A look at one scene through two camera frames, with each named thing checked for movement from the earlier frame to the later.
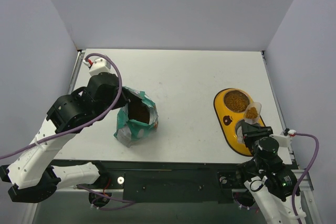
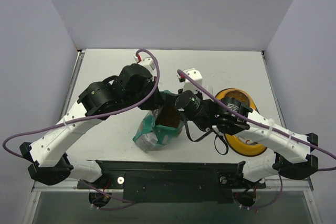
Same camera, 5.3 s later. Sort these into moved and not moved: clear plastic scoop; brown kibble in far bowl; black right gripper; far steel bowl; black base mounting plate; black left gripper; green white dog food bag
Moved: black left gripper; green white dog food bag; black right gripper; clear plastic scoop
Not moved: black base mounting plate; brown kibble in far bowl; far steel bowl
